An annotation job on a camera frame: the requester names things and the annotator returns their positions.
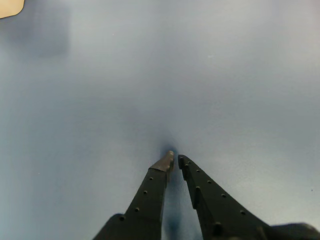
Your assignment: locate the beige metal box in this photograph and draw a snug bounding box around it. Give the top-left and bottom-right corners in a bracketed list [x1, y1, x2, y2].
[0, 0, 26, 19]

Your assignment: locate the blue-grey table mat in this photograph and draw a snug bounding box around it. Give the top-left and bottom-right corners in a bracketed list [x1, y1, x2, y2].
[0, 0, 320, 240]

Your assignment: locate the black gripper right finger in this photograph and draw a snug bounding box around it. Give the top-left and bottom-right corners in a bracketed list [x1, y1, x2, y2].
[177, 154, 276, 240]

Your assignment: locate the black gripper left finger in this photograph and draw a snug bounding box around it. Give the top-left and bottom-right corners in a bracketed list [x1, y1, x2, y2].
[92, 150, 175, 240]

